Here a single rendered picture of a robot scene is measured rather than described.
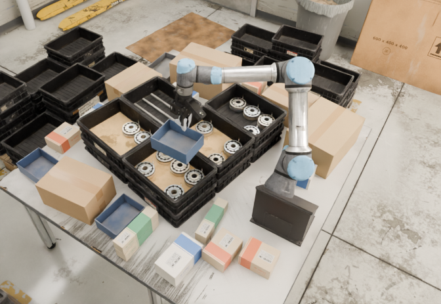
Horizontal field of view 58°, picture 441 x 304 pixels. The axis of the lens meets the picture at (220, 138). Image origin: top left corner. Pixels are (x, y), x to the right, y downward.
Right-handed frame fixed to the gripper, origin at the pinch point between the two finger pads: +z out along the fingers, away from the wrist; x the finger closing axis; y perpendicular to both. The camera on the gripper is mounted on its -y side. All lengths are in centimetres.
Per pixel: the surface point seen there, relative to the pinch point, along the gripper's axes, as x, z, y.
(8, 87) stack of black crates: -17, 61, 178
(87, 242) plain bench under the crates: 51, 49, 19
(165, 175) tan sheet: 6.6, 30.4, 6.7
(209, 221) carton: 12.0, 38.2, -25.3
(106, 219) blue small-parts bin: 37, 47, 20
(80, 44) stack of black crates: -91, 52, 179
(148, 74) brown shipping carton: -52, 20, 68
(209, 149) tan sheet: -21.8, 27.1, -1.6
